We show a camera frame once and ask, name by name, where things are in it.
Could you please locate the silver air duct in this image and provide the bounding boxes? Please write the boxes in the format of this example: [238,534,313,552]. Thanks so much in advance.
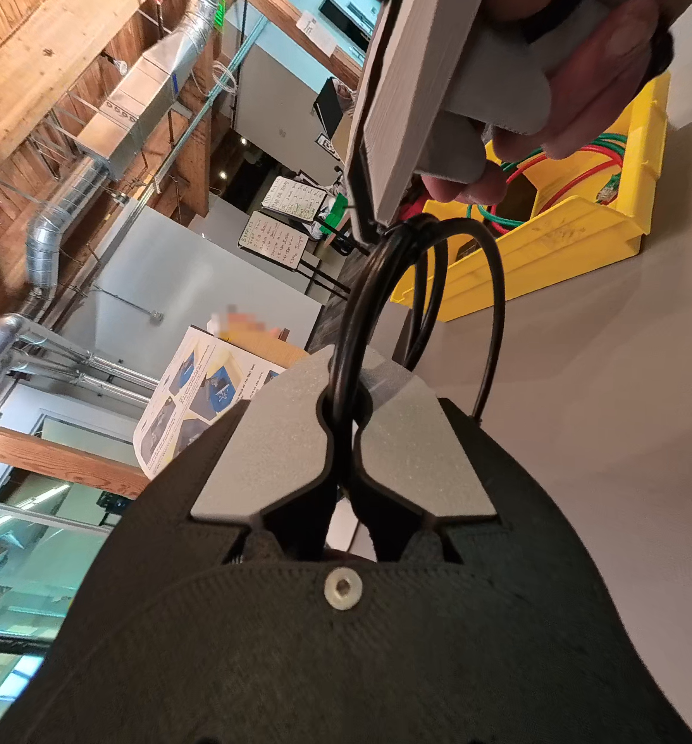
[25,0,222,303]

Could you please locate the yellow plastic bin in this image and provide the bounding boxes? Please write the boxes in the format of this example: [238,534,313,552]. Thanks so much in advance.
[389,70,671,323]

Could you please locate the handwritten whiteboard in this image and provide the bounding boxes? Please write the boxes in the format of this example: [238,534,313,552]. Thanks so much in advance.
[237,211,310,272]
[262,174,327,226]

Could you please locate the green plastic bin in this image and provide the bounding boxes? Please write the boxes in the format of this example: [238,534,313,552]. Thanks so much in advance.
[321,195,351,234]

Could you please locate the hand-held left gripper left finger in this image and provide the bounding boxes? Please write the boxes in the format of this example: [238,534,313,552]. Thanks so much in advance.
[190,344,338,561]

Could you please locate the silver conduit pipes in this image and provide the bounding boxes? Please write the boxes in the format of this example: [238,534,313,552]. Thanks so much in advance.
[0,314,161,419]

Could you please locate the printed instruction board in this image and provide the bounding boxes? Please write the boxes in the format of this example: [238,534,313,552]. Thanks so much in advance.
[133,325,289,480]

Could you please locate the red ethernet cable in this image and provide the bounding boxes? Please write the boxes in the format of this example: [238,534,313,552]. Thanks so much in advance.
[468,136,623,230]

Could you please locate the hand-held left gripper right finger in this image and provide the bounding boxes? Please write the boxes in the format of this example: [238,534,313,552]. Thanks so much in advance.
[352,349,498,563]

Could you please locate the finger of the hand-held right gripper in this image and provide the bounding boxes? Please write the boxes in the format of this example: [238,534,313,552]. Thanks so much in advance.
[345,0,390,244]
[358,0,482,229]

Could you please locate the person's right hand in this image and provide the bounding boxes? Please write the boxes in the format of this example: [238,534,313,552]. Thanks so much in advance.
[422,0,681,204]

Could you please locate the green ethernet cable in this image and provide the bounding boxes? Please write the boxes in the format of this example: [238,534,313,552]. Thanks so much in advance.
[465,134,626,229]

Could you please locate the black ethernet cable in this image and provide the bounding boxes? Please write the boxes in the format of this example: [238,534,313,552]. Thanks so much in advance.
[329,214,506,431]

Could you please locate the wooden ceiling beam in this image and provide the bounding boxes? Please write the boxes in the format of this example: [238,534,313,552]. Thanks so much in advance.
[0,421,149,495]

